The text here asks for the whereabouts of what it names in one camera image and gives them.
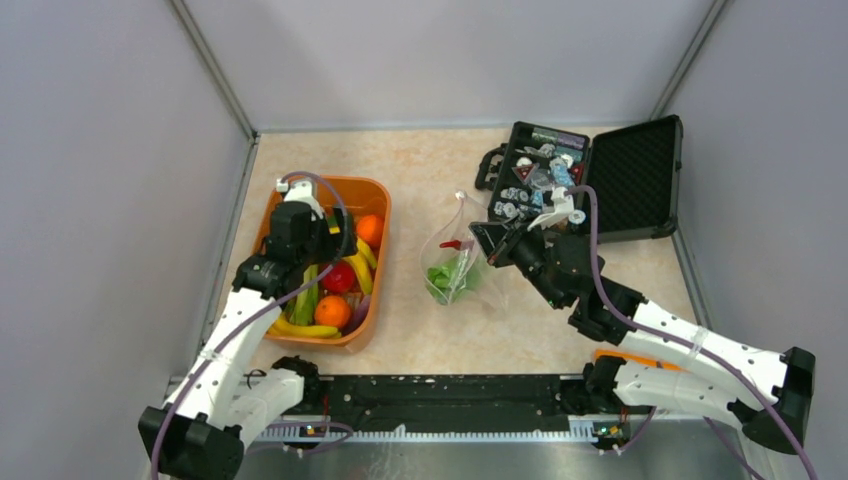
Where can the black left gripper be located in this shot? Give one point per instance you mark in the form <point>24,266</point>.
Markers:
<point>338,244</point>

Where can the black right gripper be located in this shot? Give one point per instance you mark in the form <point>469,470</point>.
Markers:
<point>498,238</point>

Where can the orange fruit toy back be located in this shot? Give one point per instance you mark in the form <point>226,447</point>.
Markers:
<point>371,228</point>

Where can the orange fruit toy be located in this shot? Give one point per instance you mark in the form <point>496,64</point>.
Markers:
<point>371,228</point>
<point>332,311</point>

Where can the red apple toy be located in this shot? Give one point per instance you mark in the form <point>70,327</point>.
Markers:
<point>340,280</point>

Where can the clear zip top bag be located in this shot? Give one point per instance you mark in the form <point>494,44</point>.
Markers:
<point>465,209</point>

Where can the green napa cabbage toy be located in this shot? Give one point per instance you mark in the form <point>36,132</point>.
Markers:
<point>455,279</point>

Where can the red chili pepper toy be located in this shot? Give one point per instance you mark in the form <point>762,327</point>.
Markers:
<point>456,244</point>

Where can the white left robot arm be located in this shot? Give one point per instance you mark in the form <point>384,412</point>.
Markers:
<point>204,428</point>

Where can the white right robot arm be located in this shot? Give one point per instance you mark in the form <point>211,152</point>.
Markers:
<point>766,395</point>

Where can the yellow banana bunch toy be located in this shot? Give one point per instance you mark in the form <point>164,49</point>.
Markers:
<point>363,262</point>

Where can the orange plastic bin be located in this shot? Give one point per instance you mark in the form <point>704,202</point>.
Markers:
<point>354,311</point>

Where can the orange fruit toy front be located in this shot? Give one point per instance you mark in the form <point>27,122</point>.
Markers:
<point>332,311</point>

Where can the yellow banana toy front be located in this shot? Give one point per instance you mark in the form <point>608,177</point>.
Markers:
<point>282,327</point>

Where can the black poker chip case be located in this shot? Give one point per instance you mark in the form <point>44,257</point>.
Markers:
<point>633,170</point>

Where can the orange carrot toy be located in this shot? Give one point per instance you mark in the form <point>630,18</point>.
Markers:
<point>645,361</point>

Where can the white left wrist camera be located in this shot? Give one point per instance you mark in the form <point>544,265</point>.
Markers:
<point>302,191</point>

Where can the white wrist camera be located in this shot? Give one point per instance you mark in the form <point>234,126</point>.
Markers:
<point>302,191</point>
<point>562,209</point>

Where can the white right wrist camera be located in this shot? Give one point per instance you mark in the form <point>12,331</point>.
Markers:
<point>562,209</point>

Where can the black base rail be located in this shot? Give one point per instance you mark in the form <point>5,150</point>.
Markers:
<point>450,403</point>

